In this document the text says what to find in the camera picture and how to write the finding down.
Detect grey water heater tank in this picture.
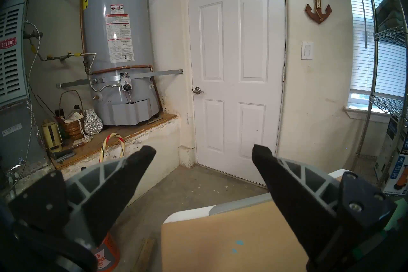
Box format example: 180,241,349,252
80,0,163,126

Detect white window blinds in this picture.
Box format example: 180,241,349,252
341,0,408,98

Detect white panel door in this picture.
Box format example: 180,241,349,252
186,0,286,186

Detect grey bryant furnace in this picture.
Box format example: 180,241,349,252
0,4,48,173

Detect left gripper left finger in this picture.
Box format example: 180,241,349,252
8,145,157,248

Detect gas pipe with yellow valve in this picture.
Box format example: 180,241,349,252
30,45,86,63

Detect white light switch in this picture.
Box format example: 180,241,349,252
301,41,313,60

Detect white folding table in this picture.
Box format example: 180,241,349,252
164,169,351,224

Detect orange plastic bucket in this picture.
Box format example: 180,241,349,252
91,232,121,272

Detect brown board table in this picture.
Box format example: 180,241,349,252
161,201,314,272

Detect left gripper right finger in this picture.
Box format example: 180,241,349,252
252,145,397,270

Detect utility pump box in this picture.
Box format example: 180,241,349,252
375,115,408,195

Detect olive cushion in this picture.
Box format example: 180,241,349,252
376,0,404,14

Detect striped candy cane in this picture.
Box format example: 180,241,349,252
99,133,125,163

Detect wicker basket with handle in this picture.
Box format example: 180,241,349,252
56,90,86,141

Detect white platform with wood top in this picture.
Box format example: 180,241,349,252
48,112,195,205

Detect chrome wire shelf rack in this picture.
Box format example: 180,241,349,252
351,0,408,192

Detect foil wrapped object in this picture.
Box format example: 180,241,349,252
84,109,103,136

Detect green cushion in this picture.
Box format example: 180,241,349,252
375,10,408,33

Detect white window sill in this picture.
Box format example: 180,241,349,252
344,106,392,122

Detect yellow metal can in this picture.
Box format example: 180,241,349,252
41,122,63,152

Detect metal heater strap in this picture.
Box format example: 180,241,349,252
57,69,184,88

